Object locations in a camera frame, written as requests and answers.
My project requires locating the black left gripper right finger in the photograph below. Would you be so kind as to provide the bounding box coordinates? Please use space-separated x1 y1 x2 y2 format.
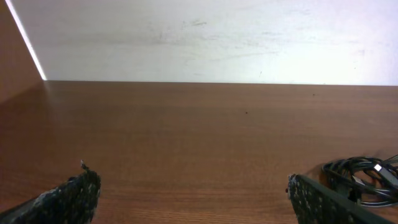
287 174 392 224

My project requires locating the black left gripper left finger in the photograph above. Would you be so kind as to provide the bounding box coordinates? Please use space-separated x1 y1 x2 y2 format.
1 160 101 224

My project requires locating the black cable bundle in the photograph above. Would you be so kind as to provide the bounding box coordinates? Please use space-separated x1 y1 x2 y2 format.
322 154 398 208

